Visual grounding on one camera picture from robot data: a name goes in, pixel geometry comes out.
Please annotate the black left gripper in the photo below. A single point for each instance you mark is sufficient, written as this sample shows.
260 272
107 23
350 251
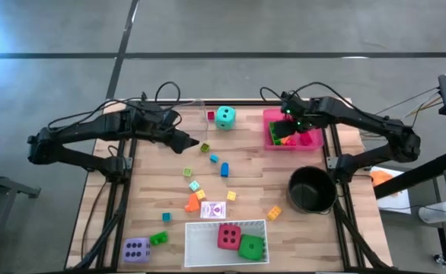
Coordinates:
156 122

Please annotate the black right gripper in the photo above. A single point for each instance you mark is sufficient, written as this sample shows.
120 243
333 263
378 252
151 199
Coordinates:
303 110

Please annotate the large orange brick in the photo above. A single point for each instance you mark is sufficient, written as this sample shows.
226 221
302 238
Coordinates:
285 141

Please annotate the long green brick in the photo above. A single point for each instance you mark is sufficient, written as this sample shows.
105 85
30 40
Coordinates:
273 139

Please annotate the red rectangular brick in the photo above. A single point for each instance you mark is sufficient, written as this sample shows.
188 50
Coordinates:
292 143

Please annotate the lime green square brick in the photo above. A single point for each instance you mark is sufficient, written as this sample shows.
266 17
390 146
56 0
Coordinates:
205 147

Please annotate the red stepped brick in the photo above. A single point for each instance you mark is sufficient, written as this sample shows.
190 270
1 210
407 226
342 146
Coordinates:
306 139

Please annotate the pale green square brick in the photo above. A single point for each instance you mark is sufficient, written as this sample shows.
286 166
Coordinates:
187 172

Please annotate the pale teal square brick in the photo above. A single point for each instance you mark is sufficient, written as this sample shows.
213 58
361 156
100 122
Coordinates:
194 186

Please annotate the red foam die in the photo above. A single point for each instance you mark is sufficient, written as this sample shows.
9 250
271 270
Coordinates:
229 236

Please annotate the purple foam die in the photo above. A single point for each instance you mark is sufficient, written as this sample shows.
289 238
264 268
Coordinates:
136 250

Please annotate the green foam die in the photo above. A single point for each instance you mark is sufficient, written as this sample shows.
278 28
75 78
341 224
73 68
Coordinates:
251 248

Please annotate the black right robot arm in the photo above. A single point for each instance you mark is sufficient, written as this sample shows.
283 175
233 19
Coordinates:
371 122

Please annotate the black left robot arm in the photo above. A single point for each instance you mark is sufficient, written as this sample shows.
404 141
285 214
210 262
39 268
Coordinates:
86 127

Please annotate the pink plastic bin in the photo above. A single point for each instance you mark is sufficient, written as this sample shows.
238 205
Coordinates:
269 114

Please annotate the clear plastic container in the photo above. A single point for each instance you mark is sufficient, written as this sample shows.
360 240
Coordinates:
202 114

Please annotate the sky blue brick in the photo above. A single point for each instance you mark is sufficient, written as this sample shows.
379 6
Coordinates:
214 158

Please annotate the small dark red brick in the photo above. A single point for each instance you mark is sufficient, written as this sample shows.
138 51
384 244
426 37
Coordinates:
211 115

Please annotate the teal foam die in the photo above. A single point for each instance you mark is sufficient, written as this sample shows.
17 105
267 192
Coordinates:
225 118

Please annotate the dark blue rounded brick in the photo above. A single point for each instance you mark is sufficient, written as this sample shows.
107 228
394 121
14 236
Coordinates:
225 169

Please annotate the small yellow square brick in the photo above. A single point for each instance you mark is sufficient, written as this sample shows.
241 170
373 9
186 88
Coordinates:
200 195
231 195

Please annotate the orange brick with peg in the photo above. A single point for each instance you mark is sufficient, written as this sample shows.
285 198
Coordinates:
192 204

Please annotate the black bucket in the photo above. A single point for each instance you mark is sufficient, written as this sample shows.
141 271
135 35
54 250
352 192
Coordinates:
311 190

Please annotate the turquoise square brick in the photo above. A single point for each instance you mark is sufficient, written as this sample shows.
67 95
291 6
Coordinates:
166 217

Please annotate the yellow rectangular brick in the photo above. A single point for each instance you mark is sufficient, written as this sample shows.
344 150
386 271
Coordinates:
274 213

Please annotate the small green brick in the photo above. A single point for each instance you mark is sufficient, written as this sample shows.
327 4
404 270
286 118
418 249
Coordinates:
158 238

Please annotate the orange cloth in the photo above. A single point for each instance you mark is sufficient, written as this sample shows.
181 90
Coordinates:
383 178

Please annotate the white paper sheet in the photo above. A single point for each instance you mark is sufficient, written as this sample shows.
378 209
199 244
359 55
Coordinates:
398 203

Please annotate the black diagonal bar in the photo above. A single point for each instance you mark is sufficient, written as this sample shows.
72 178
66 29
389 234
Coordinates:
436 167

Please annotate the black metal stand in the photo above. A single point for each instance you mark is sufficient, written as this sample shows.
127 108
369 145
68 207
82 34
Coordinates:
2 184

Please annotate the caster wheel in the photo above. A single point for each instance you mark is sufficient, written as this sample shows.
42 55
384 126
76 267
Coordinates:
440 260

